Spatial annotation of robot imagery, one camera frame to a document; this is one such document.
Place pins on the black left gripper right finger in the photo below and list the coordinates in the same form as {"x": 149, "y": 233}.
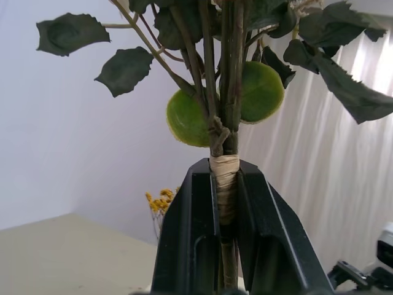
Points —
{"x": 270, "y": 239}

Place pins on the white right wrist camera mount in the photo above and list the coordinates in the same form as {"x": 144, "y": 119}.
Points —
{"x": 386, "y": 246}

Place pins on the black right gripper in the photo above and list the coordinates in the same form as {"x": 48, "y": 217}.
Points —
{"x": 353, "y": 273}

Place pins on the white curtain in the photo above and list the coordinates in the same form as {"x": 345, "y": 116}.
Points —
{"x": 322, "y": 159}

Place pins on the yellow dried flower bouquet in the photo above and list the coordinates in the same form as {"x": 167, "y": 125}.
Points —
{"x": 159, "y": 201}

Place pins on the green leafy flower bouquet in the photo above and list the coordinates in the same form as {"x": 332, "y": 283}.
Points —
{"x": 228, "y": 92}

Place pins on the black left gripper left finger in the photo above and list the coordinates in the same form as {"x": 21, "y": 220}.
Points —
{"x": 187, "y": 233}

